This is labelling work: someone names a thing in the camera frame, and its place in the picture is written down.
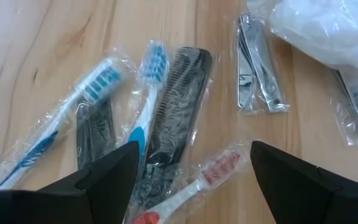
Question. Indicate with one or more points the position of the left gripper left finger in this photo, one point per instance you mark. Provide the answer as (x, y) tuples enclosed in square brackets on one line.
[(89, 199)]

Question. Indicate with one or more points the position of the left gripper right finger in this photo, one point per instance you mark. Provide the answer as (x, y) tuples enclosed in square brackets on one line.
[(306, 199)]

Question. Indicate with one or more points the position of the black comb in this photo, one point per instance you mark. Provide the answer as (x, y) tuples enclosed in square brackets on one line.
[(95, 133), (154, 186), (179, 105)]

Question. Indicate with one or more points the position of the red toothbrush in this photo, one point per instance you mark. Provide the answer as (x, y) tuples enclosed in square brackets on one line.
[(219, 165)]

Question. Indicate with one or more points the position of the blue toothbrush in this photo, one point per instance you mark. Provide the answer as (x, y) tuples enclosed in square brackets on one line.
[(154, 65), (99, 82)]

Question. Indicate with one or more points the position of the cotton balls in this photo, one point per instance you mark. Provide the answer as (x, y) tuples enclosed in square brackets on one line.
[(322, 31)]

